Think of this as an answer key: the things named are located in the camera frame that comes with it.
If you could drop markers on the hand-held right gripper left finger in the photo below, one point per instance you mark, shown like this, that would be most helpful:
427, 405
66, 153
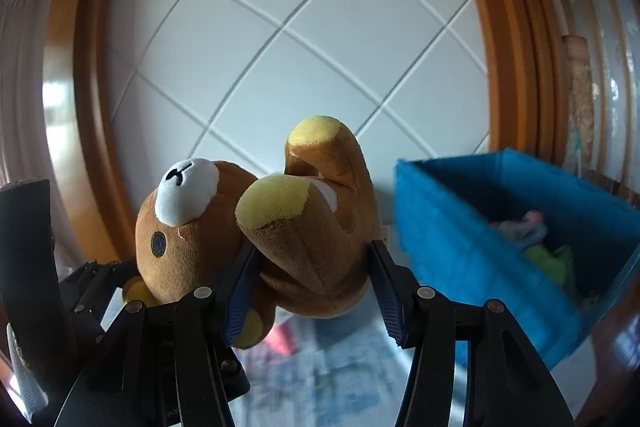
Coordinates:
240, 302

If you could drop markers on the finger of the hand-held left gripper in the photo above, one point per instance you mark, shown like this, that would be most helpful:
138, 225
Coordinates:
97, 324
92, 277

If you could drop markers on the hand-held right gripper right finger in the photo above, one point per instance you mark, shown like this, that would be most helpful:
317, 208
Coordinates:
387, 302

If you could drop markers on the black cylindrical case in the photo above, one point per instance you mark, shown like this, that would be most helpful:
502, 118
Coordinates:
30, 267

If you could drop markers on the brown bear plush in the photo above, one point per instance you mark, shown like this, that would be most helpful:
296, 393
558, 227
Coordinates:
300, 257

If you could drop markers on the blue plastic crate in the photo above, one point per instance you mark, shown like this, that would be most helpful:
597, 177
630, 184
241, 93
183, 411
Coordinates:
450, 232

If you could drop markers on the teal dress pig plush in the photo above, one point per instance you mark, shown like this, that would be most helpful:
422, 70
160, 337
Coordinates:
522, 232

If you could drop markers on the white ribbed object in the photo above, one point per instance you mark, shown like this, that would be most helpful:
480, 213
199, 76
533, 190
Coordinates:
27, 377

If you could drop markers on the green cloth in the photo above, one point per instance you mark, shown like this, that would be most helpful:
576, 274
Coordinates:
550, 264

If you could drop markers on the pale curtain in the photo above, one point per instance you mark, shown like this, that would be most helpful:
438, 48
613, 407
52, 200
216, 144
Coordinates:
20, 107

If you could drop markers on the white padded wooden headboard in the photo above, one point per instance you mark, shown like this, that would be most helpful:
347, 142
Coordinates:
300, 32

